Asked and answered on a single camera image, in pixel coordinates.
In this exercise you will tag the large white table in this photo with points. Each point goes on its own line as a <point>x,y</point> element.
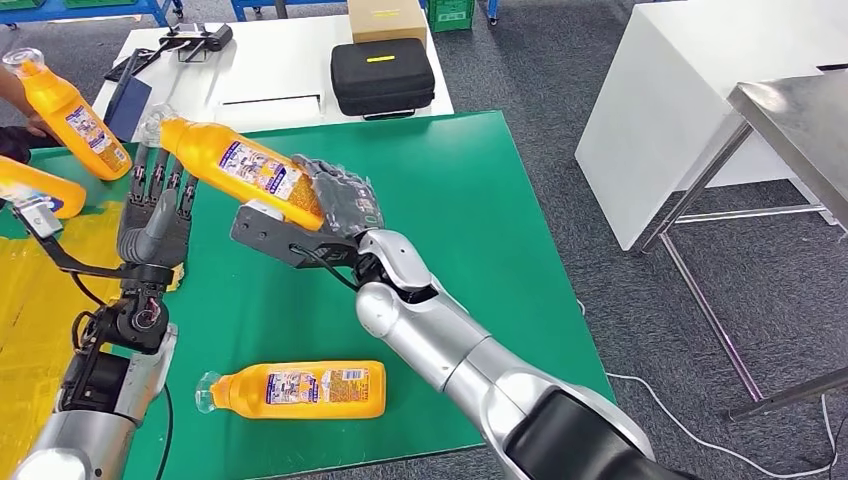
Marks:
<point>662,99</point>

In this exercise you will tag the stainless steel table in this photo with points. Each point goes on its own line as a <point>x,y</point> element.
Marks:
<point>802,126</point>

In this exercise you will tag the black controller with antennas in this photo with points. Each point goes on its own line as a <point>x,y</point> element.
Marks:
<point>214,38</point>

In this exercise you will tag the black flat tablet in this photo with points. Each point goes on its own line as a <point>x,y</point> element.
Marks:
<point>129,65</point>

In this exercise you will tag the white flat box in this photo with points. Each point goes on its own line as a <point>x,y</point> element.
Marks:
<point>270,111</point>

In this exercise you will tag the white desk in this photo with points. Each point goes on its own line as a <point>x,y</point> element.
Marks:
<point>278,66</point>

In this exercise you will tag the orange detergent bottle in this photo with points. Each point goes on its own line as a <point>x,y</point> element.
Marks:
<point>298,391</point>
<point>46,189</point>
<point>232,166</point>
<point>66,109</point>

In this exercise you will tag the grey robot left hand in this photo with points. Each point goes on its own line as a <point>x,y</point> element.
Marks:
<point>156,232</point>

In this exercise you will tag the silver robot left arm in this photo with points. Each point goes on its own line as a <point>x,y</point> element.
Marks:
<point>99,397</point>

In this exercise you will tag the green plastic crate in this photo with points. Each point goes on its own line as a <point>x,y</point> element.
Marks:
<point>20,3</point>
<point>99,2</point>
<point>450,14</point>

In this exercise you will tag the person's left hand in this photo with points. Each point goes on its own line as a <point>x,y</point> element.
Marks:
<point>43,127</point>

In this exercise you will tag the black zippered carrying case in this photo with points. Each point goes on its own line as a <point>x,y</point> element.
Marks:
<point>382,78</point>

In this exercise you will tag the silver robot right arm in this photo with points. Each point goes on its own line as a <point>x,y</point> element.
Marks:
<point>464,358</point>

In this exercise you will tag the blue metal rack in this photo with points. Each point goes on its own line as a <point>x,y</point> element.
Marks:
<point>311,4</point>
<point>99,10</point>

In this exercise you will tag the person's left forearm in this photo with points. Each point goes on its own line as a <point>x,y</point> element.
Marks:
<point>12,93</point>

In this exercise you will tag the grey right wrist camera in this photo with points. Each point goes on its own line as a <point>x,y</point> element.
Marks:
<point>278,238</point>

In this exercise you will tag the yellow translucent plastic film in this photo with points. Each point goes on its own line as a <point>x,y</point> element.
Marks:
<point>40,331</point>

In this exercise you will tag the brown cardboard box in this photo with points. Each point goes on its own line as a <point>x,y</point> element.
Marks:
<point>387,21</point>

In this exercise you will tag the blue rack leg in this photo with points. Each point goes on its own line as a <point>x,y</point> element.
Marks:
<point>493,9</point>

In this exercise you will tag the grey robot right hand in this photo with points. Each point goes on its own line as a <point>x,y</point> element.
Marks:
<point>348,202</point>

